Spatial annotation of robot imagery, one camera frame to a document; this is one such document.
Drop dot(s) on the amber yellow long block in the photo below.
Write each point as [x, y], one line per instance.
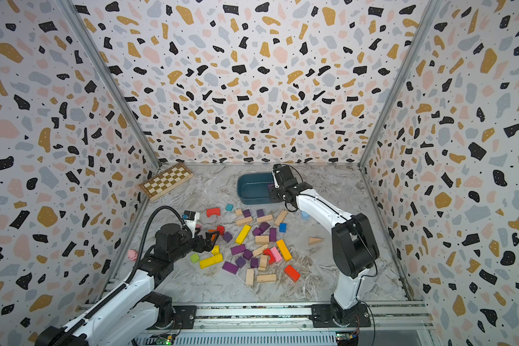
[284, 250]

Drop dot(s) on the red rectangular block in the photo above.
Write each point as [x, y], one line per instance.
[292, 273]

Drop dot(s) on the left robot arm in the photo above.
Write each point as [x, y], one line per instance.
[134, 305]

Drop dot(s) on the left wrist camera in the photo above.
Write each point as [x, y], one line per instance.
[192, 217]

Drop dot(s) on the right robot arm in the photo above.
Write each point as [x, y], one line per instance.
[354, 247]

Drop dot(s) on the green small block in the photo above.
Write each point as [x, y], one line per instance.
[195, 258]

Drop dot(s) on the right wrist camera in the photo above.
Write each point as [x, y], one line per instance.
[283, 175]

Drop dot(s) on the purple cube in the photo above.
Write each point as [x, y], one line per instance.
[227, 237]

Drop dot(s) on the blue cube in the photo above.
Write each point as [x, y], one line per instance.
[282, 227]

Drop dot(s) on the light blue block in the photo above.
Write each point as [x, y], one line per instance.
[305, 214]

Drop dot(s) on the purple flat block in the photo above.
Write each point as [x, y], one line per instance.
[230, 267]

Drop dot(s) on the pink pig toy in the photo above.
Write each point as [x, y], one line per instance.
[132, 255]

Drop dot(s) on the teal plastic storage bin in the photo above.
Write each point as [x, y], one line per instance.
[252, 189]

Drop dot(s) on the natural wood long block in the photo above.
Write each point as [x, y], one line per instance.
[281, 217]

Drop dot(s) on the pink long block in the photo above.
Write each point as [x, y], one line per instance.
[275, 255]

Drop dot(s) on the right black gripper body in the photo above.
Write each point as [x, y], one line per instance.
[277, 194]

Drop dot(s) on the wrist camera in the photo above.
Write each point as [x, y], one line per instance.
[283, 175]
[192, 217]

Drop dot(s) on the red curved arch block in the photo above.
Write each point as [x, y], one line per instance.
[268, 253]

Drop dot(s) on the natural wood wedge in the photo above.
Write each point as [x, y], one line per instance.
[315, 240]

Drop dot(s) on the wooden chessboard box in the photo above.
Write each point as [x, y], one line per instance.
[166, 181]

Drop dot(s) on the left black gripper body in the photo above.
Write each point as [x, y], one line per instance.
[198, 246]

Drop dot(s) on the yellow flat block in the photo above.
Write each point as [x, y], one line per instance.
[210, 261]

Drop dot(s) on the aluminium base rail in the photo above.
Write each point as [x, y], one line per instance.
[292, 323]

